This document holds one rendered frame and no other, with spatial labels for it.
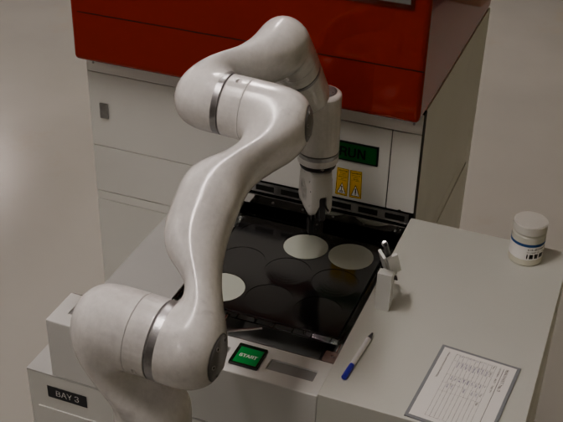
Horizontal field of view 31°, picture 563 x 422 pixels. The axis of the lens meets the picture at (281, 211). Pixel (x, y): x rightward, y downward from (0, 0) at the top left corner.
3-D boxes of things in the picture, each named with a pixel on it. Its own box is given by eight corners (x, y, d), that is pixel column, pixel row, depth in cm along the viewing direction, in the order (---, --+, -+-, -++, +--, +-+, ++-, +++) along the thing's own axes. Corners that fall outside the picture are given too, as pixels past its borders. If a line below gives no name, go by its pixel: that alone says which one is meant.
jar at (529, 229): (510, 244, 217) (517, 208, 212) (544, 252, 215) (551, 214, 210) (504, 262, 211) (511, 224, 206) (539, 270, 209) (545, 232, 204)
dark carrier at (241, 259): (245, 217, 237) (245, 214, 237) (386, 249, 227) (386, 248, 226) (180, 298, 210) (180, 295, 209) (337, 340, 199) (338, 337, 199)
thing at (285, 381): (76, 347, 207) (69, 291, 200) (330, 420, 191) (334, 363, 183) (51, 374, 200) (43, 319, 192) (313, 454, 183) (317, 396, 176)
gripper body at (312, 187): (294, 147, 210) (292, 193, 216) (307, 172, 202) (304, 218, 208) (328, 144, 212) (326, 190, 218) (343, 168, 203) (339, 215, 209)
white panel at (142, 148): (102, 192, 259) (90, 47, 238) (410, 265, 235) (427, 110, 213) (95, 198, 256) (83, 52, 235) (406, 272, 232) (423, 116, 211)
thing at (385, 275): (379, 291, 201) (384, 235, 194) (399, 295, 200) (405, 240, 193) (370, 308, 196) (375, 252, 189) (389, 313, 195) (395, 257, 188)
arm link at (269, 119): (119, 376, 151) (217, 409, 147) (92, 354, 140) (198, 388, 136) (235, 94, 168) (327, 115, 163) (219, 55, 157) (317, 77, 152)
